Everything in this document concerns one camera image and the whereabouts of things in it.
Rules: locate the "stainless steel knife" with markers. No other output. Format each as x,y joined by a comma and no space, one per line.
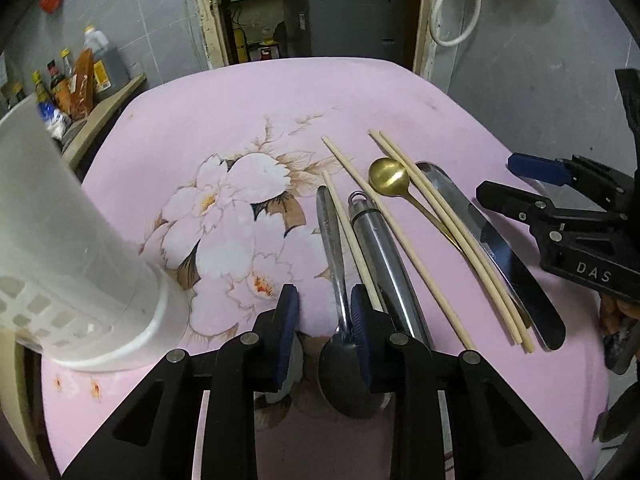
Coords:
520,280

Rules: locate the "red and yellow bottle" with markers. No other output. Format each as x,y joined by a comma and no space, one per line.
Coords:
265,50

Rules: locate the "wooden chopstick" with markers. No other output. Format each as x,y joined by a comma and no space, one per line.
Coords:
400,150
350,230
400,245
387,147

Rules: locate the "white plastic utensil basket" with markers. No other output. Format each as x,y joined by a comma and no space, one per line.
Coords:
60,240

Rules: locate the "gold spoon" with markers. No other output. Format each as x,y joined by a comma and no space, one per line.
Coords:
389,176

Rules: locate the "pink floral tablecloth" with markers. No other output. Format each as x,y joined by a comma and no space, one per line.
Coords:
225,125

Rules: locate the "blue and white packet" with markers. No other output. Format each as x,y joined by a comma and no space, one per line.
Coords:
52,116

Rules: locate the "beige kitchen counter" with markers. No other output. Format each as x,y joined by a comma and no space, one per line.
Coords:
102,115

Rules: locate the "wooden door frame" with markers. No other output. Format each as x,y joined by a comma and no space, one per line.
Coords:
210,15

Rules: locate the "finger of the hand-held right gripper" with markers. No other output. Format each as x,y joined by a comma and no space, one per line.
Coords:
537,167
515,202

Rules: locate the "steel spoon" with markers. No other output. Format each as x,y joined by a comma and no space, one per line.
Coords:
345,375

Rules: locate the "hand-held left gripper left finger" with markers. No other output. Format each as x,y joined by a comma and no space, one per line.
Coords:
287,332

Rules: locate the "red-capped sauce bottle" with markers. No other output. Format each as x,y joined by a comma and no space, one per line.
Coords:
54,77

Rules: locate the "yellow-capped sauce bottle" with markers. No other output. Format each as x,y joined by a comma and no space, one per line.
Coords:
66,62
38,87

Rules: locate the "dark sauce bottle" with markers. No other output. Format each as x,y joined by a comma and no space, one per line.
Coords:
17,92

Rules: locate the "grey cabinet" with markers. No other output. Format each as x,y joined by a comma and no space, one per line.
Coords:
345,22

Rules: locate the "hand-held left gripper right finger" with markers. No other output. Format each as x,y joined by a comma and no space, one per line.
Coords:
360,340

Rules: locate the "person's right hand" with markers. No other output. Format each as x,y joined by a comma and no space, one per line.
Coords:
612,310

